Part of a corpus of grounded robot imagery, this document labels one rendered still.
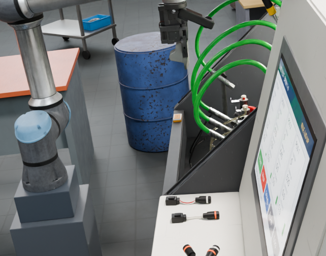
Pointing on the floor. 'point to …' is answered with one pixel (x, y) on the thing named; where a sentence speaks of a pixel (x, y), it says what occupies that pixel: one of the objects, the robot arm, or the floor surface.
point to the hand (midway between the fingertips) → (187, 65)
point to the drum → (149, 89)
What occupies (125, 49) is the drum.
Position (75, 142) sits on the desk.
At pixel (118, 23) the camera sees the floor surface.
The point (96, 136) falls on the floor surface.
